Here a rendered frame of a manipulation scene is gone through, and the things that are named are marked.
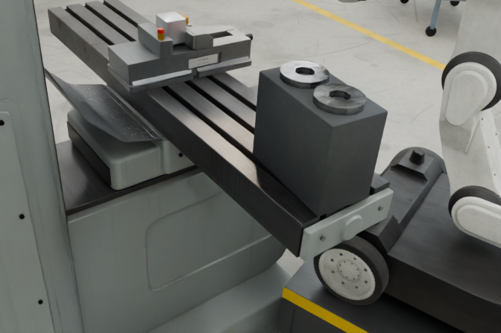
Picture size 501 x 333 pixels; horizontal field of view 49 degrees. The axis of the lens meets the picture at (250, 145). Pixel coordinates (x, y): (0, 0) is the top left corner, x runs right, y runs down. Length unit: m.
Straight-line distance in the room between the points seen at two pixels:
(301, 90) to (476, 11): 0.52
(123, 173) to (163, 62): 0.28
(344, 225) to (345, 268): 0.50
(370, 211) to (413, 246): 0.48
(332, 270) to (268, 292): 0.35
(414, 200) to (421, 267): 0.24
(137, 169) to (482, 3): 0.86
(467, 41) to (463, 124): 0.19
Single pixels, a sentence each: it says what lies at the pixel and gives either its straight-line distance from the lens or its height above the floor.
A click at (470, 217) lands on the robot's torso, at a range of 1.50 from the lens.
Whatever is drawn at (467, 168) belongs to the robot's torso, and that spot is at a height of 0.79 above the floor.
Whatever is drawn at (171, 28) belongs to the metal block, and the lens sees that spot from 1.37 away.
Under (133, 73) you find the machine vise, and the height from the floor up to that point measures 0.97.
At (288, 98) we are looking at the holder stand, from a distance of 0.96.
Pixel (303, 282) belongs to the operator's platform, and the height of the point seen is 0.40.
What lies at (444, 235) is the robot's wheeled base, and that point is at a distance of 1.61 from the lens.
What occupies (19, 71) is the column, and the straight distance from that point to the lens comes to 1.05.
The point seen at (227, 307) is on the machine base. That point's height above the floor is 0.20.
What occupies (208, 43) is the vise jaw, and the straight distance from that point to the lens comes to 1.40.
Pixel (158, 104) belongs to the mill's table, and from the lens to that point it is 1.30.
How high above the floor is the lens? 1.56
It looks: 33 degrees down
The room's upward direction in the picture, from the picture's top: 4 degrees clockwise
